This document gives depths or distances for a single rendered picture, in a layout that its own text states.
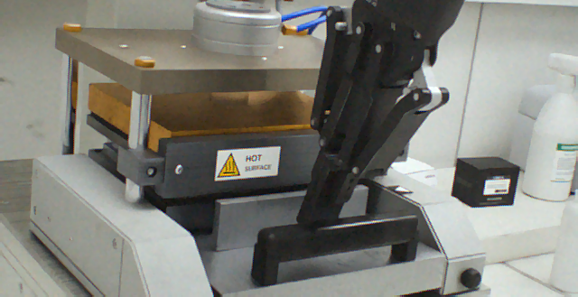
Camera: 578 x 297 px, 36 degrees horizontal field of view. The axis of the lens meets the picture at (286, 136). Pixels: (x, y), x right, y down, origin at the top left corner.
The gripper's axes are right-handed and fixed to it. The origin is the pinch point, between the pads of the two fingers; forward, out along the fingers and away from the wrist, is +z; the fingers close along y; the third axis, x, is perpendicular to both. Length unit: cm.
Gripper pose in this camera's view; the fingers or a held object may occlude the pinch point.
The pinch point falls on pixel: (328, 190)
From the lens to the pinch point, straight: 71.4
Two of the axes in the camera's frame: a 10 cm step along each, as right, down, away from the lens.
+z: -2.9, 8.1, 5.0
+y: 4.8, 5.8, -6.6
